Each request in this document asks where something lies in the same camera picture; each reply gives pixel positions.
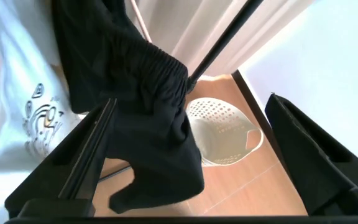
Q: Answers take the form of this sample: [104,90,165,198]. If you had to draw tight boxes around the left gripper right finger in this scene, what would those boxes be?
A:
[264,92,358,216]

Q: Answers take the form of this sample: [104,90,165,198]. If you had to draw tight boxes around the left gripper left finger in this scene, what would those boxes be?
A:
[4,97,118,219]

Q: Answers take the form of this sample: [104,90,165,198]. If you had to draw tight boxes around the white printed t-shirt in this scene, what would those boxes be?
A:
[0,0,84,224]

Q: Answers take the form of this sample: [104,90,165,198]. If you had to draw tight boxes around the black shorts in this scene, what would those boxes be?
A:
[51,0,206,215]

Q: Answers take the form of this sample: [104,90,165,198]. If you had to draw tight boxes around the white laundry basket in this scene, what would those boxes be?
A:
[185,96,265,167]

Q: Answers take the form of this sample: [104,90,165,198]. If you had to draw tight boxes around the pink clothes hanger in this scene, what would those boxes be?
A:
[129,0,153,44]

